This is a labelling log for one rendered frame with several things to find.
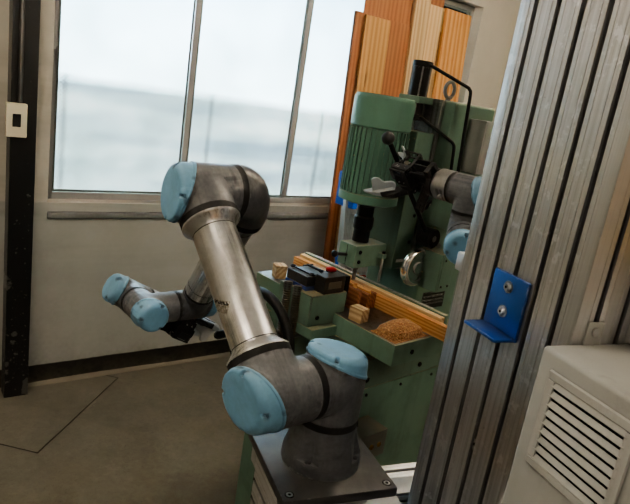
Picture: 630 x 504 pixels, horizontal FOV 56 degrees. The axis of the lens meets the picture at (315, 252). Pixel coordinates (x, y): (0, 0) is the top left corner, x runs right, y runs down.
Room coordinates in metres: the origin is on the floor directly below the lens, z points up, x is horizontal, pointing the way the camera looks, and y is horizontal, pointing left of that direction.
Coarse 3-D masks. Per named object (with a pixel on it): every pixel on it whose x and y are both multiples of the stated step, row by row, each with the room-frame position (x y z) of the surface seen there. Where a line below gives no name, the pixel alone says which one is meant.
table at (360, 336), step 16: (272, 288) 1.79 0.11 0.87; (336, 320) 1.57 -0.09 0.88; (368, 320) 1.57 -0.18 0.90; (384, 320) 1.59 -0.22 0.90; (304, 336) 1.52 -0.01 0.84; (320, 336) 1.53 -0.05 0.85; (352, 336) 1.52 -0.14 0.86; (368, 336) 1.48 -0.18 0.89; (432, 336) 1.53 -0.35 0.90; (368, 352) 1.48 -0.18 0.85; (384, 352) 1.44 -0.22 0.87; (400, 352) 1.44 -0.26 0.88; (416, 352) 1.48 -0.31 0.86; (432, 352) 1.54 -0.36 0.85
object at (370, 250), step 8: (344, 240) 1.76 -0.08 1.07; (352, 240) 1.78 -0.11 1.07; (376, 240) 1.83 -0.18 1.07; (344, 248) 1.74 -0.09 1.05; (352, 248) 1.72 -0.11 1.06; (360, 248) 1.72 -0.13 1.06; (368, 248) 1.75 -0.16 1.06; (376, 248) 1.77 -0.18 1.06; (384, 248) 1.80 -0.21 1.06; (344, 256) 1.74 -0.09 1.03; (352, 256) 1.72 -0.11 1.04; (360, 256) 1.73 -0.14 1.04; (368, 256) 1.75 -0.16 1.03; (376, 256) 1.78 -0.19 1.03; (344, 264) 1.74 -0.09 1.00; (352, 264) 1.71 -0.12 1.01; (360, 264) 1.73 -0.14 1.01; (368, 264) 1.76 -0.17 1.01; (376, 264) 1.78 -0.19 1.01
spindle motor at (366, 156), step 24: (360, 96) 1.72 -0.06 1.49; (384, 96) 1.69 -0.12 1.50; (360, 120) 1.71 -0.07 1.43; (384, 120) 1.68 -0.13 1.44; (408, 120) 1.72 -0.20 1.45; (360, 144) 1.70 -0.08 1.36; (384, 144) 1.69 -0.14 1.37; (360, 168) 1.70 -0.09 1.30; (384, 168) 1.69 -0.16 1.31; (360, 192) 1.69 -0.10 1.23
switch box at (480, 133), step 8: (472, 120) 1.87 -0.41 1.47; (480, 120) 1.85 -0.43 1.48; (472, 128) 1.87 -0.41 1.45; (480, 128) 1.85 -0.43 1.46; (488, 128) 1.84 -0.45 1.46; (472, 136) 1.86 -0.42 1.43; (480, 136) 1.84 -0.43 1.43; (488, 136) 1.85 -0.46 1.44; (472, 144) 1.86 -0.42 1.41; (480, 144) 1.84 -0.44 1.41; (488, 144) 1.86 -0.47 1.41; (464, 152) 1.87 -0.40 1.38; (472, 152) 1.85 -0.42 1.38; (480, 152) 1.84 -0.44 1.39; (464, 160) 1.87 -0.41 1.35; (472, 160) 1.85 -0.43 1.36; (480, 160) 1.84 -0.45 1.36; (464, 168) 1.86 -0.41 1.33; (472, 168) 1.84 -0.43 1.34; (480, 168) 1.85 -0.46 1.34
